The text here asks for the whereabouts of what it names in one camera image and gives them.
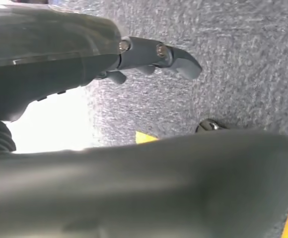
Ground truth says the black ribbed robot foot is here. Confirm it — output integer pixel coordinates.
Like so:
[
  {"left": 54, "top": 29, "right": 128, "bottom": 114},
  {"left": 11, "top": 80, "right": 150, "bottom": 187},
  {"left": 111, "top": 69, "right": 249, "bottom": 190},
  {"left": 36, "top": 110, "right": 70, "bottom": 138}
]
[{"left": 195, "top": 118, "right": 234, "bottom": 134}]

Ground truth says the yellow floor tape square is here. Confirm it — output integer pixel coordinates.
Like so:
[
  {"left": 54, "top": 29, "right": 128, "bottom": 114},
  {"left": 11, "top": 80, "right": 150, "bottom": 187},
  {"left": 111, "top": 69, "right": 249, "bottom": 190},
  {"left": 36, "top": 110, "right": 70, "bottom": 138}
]
[{"left": 135, "top": 130, "right": 288, "bottom": 238}]

